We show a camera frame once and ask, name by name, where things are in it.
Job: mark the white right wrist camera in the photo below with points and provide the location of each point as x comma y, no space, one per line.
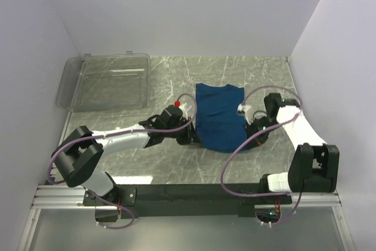
246,111

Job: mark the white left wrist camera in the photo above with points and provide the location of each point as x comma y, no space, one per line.
186,108

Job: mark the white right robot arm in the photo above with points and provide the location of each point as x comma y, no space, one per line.
314,167

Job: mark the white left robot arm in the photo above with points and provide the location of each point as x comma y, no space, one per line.
79,154

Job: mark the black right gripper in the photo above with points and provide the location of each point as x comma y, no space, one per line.
257,140

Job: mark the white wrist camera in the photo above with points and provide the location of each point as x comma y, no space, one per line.
246,111
186,108

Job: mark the clear plastic bin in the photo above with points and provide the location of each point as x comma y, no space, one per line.
105,82

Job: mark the aluminium rail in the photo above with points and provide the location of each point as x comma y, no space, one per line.
63,197

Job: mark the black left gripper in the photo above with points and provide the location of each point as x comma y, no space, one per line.
190,137

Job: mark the blue printed t-shirt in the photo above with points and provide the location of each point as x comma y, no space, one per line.
218,125

